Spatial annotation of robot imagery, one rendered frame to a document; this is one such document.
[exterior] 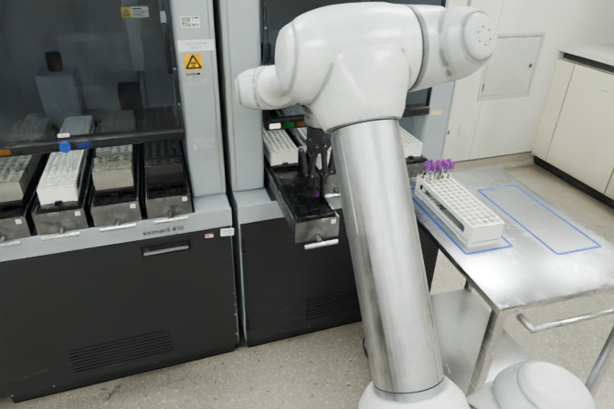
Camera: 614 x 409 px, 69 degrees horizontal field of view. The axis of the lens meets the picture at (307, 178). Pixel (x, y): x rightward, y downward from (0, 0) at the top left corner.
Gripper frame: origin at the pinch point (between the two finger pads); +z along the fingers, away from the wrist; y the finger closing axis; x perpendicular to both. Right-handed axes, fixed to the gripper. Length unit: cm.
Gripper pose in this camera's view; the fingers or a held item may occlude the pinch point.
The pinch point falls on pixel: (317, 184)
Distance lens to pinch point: 139.1
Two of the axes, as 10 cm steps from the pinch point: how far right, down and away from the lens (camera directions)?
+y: -9.5, 1.3, -2.8
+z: -0.2, 8.8, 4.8
